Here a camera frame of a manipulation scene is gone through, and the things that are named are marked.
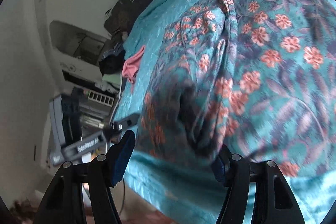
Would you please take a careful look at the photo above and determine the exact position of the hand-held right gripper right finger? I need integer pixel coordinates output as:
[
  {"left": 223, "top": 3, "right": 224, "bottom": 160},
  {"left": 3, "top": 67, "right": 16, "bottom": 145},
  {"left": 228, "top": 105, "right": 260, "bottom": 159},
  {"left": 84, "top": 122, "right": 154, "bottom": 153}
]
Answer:
[{"left": 212, "top": 145, "right": 305, "bottom": 224}]

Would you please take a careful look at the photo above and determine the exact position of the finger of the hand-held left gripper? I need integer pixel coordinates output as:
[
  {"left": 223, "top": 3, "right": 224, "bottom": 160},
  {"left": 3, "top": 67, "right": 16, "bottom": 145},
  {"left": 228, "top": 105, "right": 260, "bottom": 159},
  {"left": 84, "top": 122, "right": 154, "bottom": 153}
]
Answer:
[{"left": 110, "top": 113, "right": 138, "bottom": 132}]

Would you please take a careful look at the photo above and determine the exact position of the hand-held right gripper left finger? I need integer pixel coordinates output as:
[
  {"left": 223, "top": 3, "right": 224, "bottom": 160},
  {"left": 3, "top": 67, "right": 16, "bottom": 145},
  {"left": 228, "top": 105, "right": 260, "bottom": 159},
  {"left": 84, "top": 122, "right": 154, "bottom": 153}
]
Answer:
[{"left": 34, "top": 130, "right": 135, "bottom": 224}]

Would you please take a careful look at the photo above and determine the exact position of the teal floral shirt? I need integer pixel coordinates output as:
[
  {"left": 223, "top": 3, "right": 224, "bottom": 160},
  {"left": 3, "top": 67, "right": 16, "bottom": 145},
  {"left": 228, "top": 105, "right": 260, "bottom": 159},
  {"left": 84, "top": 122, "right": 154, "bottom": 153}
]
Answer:
[{"left": 140, "top": 0, "right": 336, "bottom": 177}]

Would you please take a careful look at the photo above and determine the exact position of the grey clothes pile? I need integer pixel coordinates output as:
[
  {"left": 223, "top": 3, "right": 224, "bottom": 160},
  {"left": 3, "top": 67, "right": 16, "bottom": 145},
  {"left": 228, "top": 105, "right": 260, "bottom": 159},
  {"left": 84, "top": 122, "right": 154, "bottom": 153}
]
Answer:
[{"left": 101, "top": 31, "right": 129, "bottom": 59}]

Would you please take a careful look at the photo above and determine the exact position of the white shelf rack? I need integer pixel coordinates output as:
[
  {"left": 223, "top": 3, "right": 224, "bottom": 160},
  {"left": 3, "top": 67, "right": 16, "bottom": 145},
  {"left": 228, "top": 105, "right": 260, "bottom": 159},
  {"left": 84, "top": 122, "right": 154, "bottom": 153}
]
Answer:
[{"left": 88, "top": 91, "right": 115, "bottom": 107}]

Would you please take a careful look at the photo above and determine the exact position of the pale green cushion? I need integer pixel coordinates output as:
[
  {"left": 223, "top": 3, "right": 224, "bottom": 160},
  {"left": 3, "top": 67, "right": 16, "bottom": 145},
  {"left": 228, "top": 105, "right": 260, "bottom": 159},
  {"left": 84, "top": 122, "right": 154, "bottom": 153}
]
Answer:
[{"left": 102, "top": 73, "right": 122, "bottom": 85}]

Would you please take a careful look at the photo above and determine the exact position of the pink garment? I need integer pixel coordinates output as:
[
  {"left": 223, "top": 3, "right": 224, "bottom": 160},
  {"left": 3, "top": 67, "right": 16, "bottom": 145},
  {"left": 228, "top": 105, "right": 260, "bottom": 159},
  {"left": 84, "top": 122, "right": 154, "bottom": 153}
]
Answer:
[{"left": 121, "top": 45, "right": 146, "bottom": 83}]

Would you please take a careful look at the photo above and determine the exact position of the black cloth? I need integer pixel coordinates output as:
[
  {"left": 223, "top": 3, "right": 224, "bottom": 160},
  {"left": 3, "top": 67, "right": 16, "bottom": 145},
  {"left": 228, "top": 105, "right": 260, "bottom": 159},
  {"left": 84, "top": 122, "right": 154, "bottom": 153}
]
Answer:
[{"left": 98, "top": 55, "right": 125, "bottom": 75}]

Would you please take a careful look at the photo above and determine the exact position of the arched interior window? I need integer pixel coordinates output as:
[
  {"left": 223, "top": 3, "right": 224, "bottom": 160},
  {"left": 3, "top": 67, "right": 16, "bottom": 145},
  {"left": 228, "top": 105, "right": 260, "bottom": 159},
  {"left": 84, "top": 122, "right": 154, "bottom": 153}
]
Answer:
[{"left": 49, "top": 20, "right": 112, "bottom": 65}]

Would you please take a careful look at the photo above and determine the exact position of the teal star quilt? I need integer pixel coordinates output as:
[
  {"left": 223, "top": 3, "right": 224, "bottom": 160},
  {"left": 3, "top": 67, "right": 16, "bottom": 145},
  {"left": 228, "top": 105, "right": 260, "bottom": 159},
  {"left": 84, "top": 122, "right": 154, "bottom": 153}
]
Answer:
[{"left": 114, "top": 0, "right": 336, "bottom": 224}]

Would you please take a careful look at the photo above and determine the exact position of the panda wall sticker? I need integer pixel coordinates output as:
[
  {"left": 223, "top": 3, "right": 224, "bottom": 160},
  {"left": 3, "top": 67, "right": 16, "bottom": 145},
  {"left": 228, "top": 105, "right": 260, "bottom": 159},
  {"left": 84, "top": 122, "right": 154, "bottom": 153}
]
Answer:
[{"left": 60, "top": 61, "right": 76, "bottom": 71}]

